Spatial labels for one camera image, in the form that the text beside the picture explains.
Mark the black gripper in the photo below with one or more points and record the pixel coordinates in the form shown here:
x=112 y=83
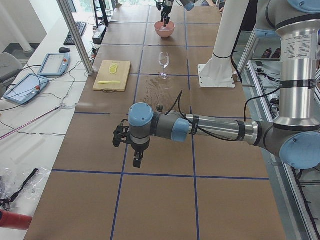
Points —
x=166 y=8
x=139 y=148

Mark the steel double jigger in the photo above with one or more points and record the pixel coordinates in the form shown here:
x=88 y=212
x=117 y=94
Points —
x=159 y=108

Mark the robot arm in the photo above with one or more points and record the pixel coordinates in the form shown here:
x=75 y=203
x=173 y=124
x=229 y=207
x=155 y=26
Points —
x=187 y=4
x=294 y=135

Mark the clear ice cubes pile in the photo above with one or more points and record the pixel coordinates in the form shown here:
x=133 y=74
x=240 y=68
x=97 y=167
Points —
x=164 y=28

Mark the clear wine glass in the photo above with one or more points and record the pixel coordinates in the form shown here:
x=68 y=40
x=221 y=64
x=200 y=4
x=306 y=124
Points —
x=164 y=61

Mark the pink bowl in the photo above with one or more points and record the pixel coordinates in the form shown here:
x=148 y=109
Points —
x=164 y=34

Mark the black device box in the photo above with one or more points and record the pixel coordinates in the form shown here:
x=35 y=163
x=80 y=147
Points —
x=99 y=33

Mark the bamboo cutting board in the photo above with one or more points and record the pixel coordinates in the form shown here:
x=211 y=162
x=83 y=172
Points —
x=122 y=74

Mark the front lemon slice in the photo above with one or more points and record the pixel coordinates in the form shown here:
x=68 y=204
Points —
x=112 y=71

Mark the yellow plastic knife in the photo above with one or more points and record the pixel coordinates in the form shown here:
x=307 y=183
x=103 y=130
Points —
x=109 y=82

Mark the black computer mouse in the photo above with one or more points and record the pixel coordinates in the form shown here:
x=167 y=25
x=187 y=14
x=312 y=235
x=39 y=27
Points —
x=64 y=50

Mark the far blue teach pendant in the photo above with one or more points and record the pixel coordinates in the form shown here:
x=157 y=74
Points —
x=54 y=65

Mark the blue teach pendant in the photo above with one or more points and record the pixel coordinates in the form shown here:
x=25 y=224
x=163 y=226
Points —
x=54 y=65
x=26 y=89

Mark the clear plastic bag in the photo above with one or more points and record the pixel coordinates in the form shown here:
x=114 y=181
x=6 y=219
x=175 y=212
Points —
x=28 y=184

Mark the near blue teach pendant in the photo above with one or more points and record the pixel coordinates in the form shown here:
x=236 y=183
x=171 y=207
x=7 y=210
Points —
x=26 y=89

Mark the red fire extinguisher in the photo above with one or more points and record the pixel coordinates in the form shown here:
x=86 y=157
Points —
x=11 y=220

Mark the grey chair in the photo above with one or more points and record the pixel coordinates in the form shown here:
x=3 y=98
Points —
x=9 y=67

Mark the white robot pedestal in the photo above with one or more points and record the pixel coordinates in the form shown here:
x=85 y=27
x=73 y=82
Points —
x=218 y=72

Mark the aluminium frame post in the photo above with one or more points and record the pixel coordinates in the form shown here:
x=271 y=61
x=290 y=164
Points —
x=70 y=22

